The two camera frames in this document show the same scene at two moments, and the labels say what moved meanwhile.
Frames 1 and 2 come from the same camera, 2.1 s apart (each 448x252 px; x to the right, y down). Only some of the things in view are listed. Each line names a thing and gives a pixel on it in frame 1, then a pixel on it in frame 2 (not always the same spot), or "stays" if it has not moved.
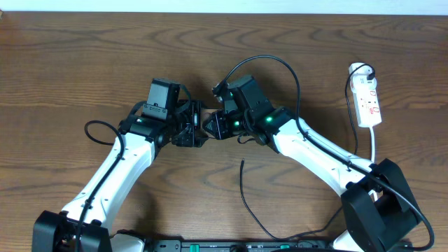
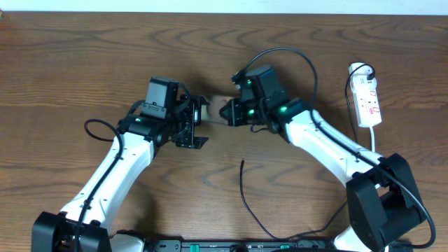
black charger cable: [351, 129] stays
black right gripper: [215, 131] -> [234, 117]
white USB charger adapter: [358, 78] stays
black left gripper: [194, 107] stays
